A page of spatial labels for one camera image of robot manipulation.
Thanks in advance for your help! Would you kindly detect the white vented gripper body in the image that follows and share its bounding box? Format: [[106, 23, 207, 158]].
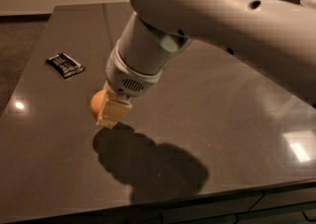
[[106, 43, 162, 97]]

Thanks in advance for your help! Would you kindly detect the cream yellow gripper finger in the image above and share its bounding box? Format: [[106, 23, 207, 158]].
[[96, 83, 132, 129]]

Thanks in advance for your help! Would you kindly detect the orange fruit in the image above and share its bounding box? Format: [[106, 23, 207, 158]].
[[90, 90, 106, 119]]

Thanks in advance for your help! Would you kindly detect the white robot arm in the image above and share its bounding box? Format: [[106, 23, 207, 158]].
[[97, 0, 316, 128]]

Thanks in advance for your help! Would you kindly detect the black rxbar chocolate wrapper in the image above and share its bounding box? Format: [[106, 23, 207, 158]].
[[45, 53, 85, 79]]

